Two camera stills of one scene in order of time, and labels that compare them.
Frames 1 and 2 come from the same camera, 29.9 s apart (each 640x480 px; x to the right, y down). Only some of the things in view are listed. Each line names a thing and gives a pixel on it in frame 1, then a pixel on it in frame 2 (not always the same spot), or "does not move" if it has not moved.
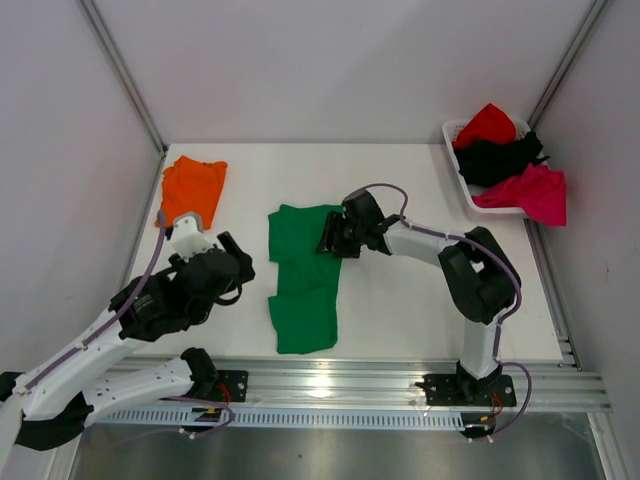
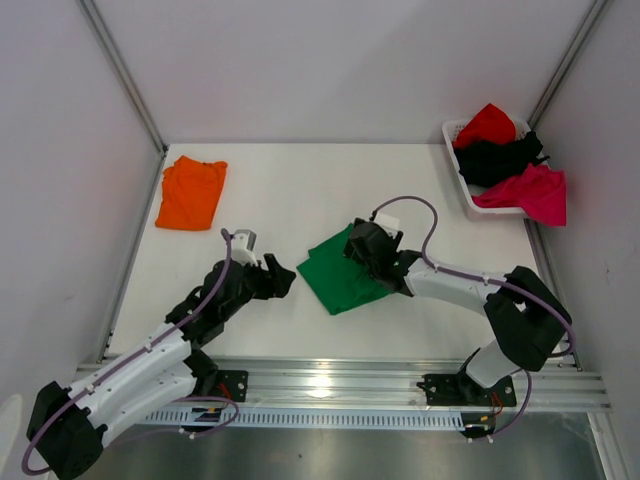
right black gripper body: [338, 233] → [361, 247]
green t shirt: [305, 308] → [339, 282]
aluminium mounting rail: [288, 384] does not move
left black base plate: [231, 386] does not move
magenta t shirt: [539, 191] does not move
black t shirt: [485, 162] does not move
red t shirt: [491, 123] does not move
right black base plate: [443, 390] does not move
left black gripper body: [245, 273] → [255, 285]
